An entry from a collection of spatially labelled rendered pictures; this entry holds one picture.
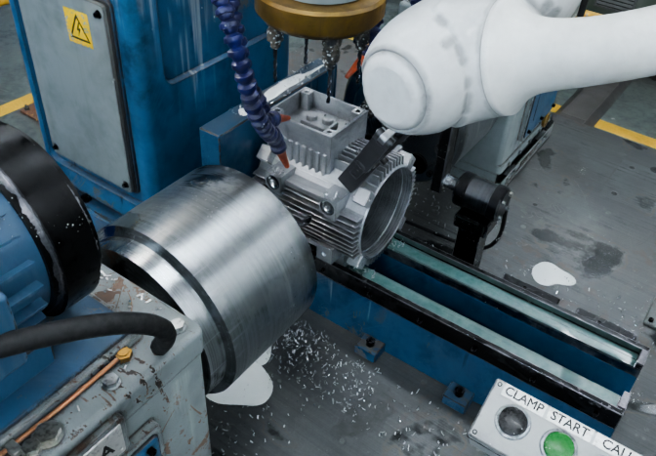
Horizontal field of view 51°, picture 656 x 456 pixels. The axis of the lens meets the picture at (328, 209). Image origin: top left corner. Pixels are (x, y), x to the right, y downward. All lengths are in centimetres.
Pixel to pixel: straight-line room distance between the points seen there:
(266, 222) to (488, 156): 73
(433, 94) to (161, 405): 40
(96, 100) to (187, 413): 54
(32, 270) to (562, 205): 118
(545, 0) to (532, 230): 80
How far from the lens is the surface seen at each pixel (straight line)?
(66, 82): 116
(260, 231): 82
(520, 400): 78
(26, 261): 58
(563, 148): 174
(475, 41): 58
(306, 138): 102
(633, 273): 143
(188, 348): 69
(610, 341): 111
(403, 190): 113
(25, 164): 59
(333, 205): 98
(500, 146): 144
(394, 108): 58
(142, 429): 71
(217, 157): 101
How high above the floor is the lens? 167
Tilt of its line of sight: 38 degrees down
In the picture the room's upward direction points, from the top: 4 degrees clockwise
